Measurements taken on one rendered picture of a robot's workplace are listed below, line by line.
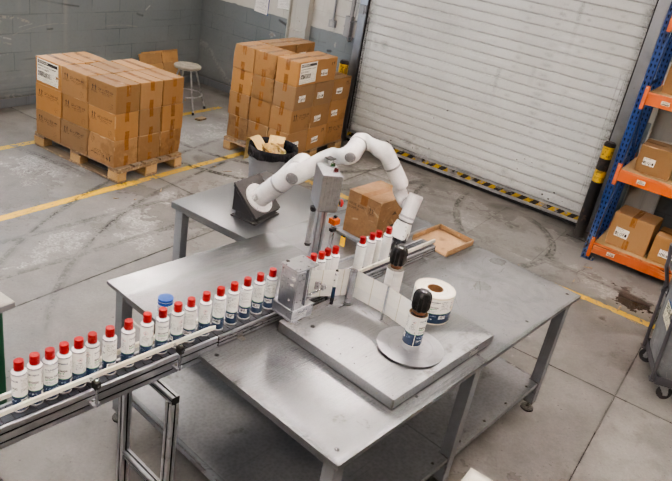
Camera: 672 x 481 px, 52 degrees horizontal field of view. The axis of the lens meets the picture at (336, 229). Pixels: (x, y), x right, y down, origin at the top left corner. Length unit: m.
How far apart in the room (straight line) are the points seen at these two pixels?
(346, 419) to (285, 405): 0.24
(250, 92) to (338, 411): 5.08
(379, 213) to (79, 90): 3.57
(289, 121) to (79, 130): 2.02
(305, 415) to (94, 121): 4.41
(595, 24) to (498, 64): 1.03
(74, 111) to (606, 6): 5.04
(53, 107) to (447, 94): 4.06
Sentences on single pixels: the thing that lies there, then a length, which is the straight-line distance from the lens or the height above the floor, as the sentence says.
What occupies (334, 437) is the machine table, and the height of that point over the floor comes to 0.83.
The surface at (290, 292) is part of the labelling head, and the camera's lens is 3.07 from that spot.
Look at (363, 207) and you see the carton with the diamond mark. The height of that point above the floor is 1.05.
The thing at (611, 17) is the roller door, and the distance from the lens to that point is 7.23.
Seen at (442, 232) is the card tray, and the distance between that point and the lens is 4.45.
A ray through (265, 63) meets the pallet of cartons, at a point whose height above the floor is 1.03.
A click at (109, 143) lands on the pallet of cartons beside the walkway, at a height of 0.36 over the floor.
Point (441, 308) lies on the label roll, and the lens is 3.31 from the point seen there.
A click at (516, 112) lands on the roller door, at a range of 7.57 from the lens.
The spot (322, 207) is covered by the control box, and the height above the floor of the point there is 1.31.
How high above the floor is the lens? 2.60
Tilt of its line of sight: 25 degrees down
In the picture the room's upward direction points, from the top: 10 degrees clockwise
